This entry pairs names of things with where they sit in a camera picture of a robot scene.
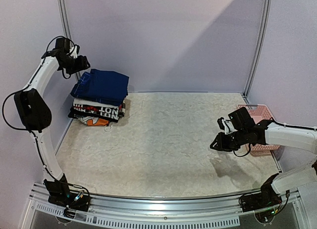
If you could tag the pink plastic laundry basket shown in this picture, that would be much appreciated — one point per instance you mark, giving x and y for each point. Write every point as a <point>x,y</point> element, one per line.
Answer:
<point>260,112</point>

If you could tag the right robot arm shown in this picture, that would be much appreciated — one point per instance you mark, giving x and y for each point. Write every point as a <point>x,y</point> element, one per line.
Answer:
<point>241,129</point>

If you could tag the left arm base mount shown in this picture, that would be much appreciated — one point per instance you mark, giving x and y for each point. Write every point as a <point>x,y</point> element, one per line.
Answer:
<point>70,196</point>

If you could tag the white folded t-shirt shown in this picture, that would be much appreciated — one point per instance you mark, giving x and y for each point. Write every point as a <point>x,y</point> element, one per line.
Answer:
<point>84,102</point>

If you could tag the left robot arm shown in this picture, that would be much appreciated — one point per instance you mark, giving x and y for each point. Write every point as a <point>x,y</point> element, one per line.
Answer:
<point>36,116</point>

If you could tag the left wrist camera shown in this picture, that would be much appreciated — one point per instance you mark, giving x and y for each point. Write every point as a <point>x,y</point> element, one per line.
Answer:
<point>74,51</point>

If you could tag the dark blue garment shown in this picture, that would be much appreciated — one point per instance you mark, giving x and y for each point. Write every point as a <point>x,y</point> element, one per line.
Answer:
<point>106,87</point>

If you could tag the aluminium frame post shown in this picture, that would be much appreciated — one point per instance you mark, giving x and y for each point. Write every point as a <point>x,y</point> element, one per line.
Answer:
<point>64,18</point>
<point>259,45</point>

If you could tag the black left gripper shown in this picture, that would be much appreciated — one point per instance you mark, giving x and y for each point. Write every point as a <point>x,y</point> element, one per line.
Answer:
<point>82,65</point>

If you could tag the right aluminium frame post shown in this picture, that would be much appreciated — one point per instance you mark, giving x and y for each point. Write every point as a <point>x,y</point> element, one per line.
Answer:
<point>259,45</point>

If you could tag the orange white printed shirt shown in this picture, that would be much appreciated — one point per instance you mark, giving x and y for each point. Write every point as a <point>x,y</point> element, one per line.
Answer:
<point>95,121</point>

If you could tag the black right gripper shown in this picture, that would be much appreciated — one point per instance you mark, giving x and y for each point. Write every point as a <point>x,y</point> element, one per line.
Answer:
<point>225,140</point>

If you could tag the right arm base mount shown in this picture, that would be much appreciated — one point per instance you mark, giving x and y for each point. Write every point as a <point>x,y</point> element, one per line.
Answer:
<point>266,204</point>

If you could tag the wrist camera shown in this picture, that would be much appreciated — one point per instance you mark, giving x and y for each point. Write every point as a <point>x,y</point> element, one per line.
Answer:
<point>74,51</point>
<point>225,125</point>

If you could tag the black shirt with white letters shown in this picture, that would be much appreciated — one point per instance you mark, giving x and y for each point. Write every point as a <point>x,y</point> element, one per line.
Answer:
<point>111,114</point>

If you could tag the aluminium front rail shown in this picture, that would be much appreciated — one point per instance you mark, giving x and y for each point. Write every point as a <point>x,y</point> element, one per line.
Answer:
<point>210,212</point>

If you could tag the left aluminium frame post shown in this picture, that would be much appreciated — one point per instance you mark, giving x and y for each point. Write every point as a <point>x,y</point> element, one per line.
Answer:
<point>64,18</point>

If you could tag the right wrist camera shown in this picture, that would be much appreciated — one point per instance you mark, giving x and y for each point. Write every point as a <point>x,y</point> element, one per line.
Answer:
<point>225,125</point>

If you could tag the blue plaid flannel shirt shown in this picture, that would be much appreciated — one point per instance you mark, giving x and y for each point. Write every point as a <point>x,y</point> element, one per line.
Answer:
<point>83,81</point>

